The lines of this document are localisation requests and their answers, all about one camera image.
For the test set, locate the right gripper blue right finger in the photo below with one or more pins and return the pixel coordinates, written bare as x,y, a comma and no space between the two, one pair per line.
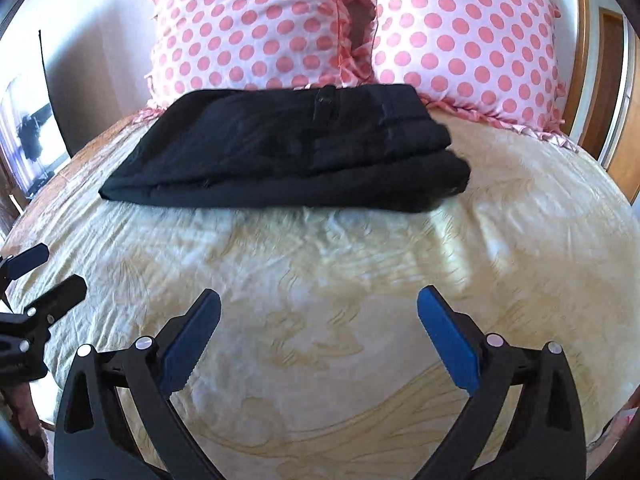
546,436

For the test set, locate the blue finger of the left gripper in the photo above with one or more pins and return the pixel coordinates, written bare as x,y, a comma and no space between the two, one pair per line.
56,302
14,267

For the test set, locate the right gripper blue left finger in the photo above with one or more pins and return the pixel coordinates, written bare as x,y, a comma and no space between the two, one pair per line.
93,439

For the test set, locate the black pants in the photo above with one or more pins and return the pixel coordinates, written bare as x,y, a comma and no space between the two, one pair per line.
371,147

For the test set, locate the dark framed window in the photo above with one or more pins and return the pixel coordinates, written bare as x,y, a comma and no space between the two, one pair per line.
32,145

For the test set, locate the cream patterned bed cover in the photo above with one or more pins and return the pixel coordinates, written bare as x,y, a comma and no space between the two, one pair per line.
319,367

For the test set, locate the left pink polka dot pillow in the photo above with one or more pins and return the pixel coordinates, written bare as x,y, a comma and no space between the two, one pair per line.
251,45

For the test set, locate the pink polka dot pillow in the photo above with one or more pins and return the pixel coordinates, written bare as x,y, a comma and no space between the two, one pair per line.
251,45
490,61

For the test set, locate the right pink polka dot pillow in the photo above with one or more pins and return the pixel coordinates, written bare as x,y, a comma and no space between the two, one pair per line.
490,61

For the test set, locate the wooden door frame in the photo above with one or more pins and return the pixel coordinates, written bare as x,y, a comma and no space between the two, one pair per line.
601,113

